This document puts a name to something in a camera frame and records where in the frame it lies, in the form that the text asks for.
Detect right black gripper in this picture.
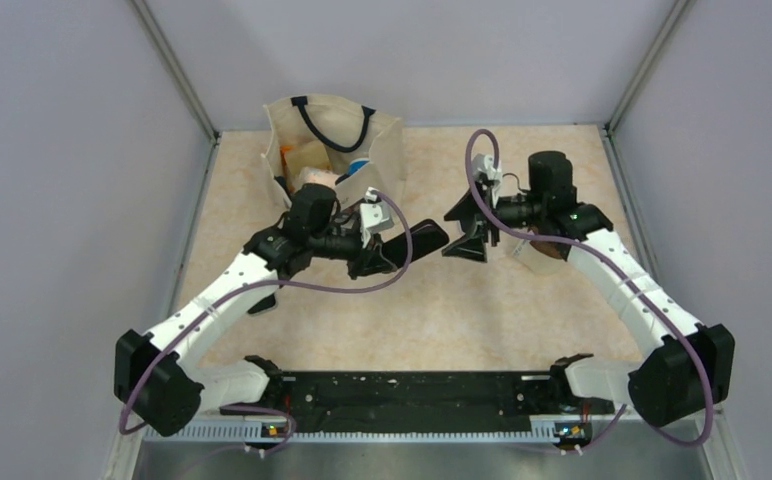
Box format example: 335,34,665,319
442,179,546,263

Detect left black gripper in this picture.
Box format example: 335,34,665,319
309,225,398,279

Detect black phone case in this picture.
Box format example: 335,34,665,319
381,219,450,267

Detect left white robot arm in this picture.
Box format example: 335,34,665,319
114,184,360,436

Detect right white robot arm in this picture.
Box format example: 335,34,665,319
442,151,735,427

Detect black phone at left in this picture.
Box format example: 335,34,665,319
247,295,277,316

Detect paper cup with label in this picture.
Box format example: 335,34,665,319
511,239,565,275

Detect snack packets in bag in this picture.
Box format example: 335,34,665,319
280,141,369,193

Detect beige canvas tote bag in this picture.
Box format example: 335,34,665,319
261,94,408,207

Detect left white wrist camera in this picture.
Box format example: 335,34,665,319
359,187,394,234

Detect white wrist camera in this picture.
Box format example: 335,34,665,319
471,153,503,190
359,187,394,234

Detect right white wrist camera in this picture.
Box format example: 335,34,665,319
471,153,503,190

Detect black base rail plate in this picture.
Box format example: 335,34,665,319
253,371,615,434

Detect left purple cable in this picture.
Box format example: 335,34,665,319
117,188,415,437

